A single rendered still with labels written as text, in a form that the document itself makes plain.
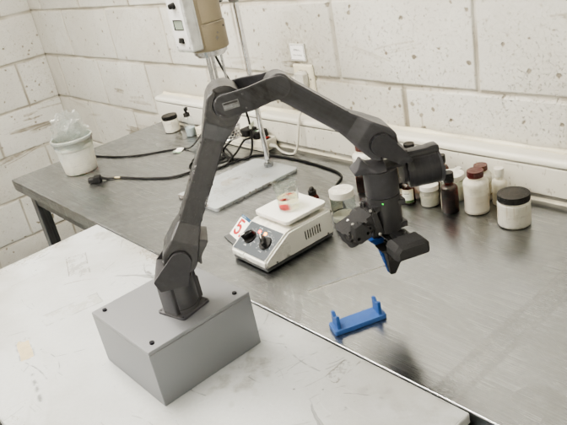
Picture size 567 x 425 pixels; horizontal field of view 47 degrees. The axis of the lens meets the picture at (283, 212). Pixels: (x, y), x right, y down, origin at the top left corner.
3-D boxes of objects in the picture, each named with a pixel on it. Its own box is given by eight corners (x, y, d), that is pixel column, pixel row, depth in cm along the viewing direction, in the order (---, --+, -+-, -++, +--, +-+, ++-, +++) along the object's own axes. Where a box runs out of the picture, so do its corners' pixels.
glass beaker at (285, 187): (297, 201, 148) (291, 169, 145) (305, 210, 143) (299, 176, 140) (272, 209, 147) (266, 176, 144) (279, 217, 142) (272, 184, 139)
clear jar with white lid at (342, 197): (363, 216, 155) (359, 185, 151) (349, 227, 151) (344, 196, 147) (342, 212, 158) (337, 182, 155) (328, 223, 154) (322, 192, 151)
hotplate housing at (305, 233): (267, 275, 138) (261, 242, 134) (233, 257, 148) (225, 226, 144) (342, 231, 149) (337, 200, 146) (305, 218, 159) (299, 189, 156)
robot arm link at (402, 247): (374, 171, 118) (342, 180, 116) (427, 207, 101) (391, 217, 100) (379, 212, 121) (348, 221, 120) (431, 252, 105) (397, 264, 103)
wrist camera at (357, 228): (364, 196, 111) (328, 207, 110) (384, 210, 105) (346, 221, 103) (368, 228, 114) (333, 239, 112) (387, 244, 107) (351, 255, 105)
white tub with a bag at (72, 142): (110, 163, 227) (92, 104, 218) (78, 180, 217) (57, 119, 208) (84, 160, 235) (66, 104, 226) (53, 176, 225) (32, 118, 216)
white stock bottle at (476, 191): (480, 217, 143) (477, 176, 139) (459, 212, 147) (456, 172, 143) (494, 208, 146) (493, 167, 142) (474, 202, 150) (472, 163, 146)
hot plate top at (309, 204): (287, 226, 139) (286, 223, 138) (254, 213, 148) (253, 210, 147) (327, 204, 145) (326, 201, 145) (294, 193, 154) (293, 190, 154)
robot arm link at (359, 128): (208, 111, 95) (243, 46, 92) (207, 98, 102) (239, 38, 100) (371, 195, 104) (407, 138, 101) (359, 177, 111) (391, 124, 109)
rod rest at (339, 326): (336, 336, 114) (332, 320, 112) (328, 327, 117) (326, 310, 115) (387, 318, 116) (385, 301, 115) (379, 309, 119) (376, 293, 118)
